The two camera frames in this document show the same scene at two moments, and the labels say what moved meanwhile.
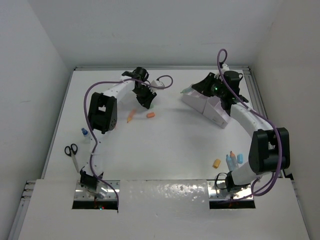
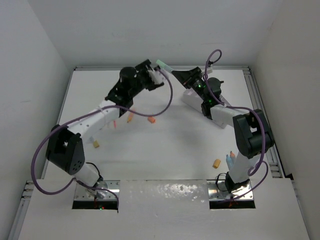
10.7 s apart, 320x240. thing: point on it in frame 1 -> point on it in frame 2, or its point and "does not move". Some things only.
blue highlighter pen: [229, 163] does not move
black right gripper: [203, 86] -> [188, 77]
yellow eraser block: [216, 163] does not move
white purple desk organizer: [212, 109] does not move
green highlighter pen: [187, 90] -> [164, 65]
